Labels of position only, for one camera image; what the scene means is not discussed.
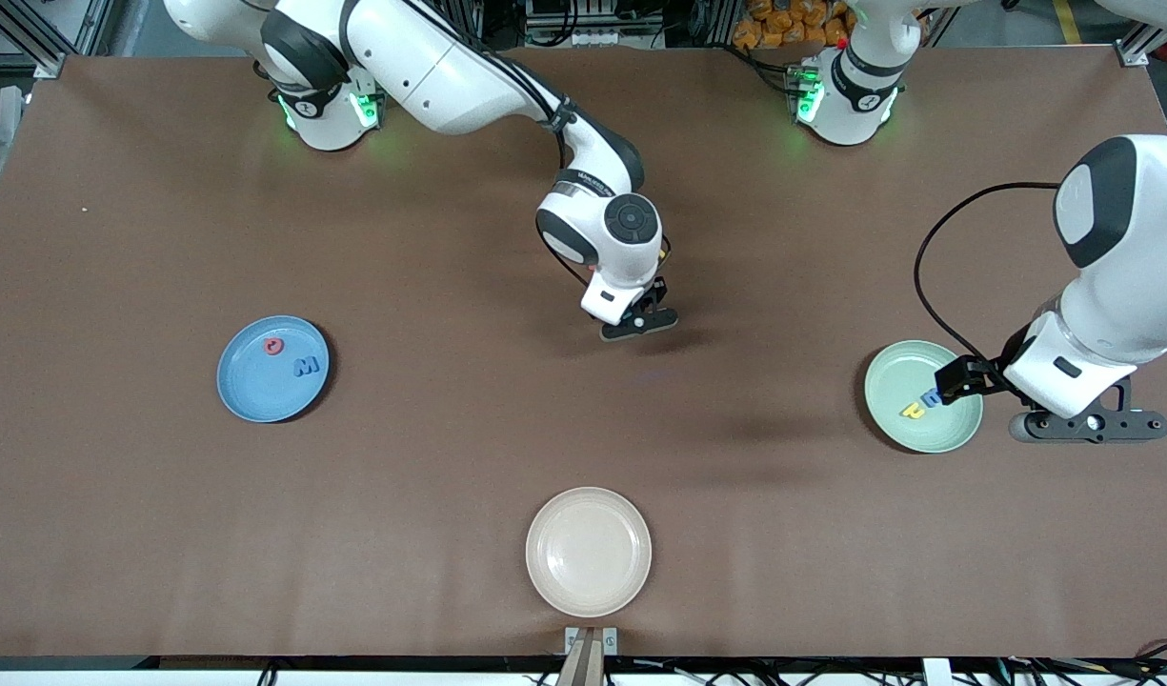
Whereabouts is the green round plate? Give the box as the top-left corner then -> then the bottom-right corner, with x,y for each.
864,340 -> 984,454

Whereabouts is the beige round plate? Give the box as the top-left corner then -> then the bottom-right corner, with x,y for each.
525,487 -> 653,618

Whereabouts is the blue round plate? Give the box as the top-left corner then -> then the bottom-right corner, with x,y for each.
216,315 -> 331,424

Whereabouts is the background control equipment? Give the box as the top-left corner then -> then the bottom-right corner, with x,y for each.
524,0 -> 665,49

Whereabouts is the bag of orange fruits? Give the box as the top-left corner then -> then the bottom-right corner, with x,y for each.
733,0 -> 855,50

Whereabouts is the white power strip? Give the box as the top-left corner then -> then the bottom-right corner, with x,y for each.
350,0 -> 411,34

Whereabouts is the aluminium frame profile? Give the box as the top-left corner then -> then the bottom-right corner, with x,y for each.
1117,0 -> 1167,68
0,0 -> 70,79

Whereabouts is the metal table edge bracket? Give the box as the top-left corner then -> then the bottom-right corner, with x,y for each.
564,626 -> 619,686

